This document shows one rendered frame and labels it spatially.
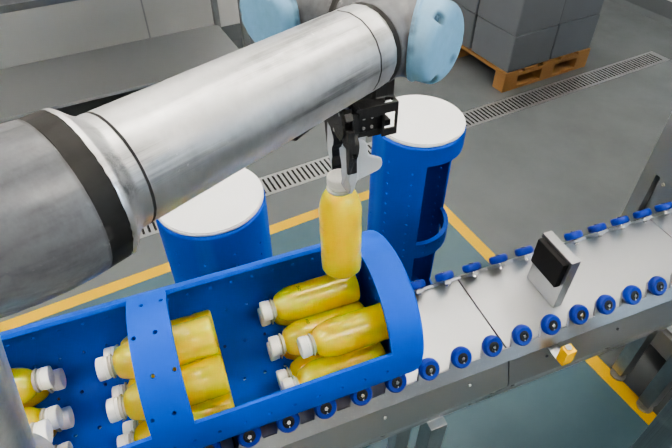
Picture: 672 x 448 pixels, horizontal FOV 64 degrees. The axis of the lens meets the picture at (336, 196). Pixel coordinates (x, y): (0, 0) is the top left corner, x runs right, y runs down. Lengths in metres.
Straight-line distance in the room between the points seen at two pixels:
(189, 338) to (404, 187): 0.92
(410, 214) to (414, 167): 0.19
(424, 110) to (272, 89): 1.37
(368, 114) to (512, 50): 3.15
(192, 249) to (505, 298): 0.76
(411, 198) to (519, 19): 2.25
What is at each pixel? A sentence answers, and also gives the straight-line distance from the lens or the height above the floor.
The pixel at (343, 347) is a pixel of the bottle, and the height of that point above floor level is 1.12.
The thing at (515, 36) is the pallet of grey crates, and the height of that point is 0.40.
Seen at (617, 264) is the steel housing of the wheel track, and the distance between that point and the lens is 1.53.
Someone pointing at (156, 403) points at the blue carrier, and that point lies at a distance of 0.91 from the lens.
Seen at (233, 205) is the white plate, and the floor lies 1.04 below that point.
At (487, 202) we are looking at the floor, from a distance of 3.01.
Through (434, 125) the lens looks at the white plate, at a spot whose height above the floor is 1.04.
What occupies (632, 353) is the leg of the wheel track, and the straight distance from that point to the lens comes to 2.36.
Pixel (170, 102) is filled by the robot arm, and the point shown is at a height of 1.78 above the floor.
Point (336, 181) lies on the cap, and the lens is 0.80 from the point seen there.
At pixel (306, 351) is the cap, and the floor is 1.12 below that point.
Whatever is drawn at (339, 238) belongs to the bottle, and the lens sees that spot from 0.85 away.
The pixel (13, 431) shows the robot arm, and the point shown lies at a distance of 0.58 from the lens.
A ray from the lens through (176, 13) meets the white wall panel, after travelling 4.33.
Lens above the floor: 1.95
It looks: 42 degrees down
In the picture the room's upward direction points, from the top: straight up
